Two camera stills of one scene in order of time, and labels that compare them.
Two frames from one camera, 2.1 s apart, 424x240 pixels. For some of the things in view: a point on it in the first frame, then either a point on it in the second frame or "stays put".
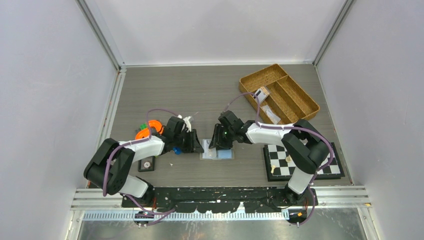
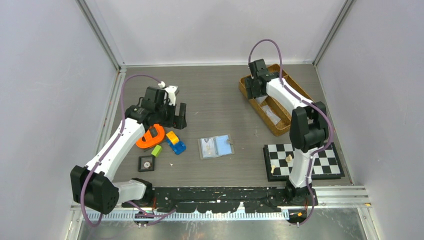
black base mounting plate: [209, 199] stays put
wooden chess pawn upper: [288, 158] stays put
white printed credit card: [208, 153] stays put
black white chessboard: [279, 167] stays put
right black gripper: [217, 141] to [251, 92]
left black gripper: [194, 146] to [179, 122]
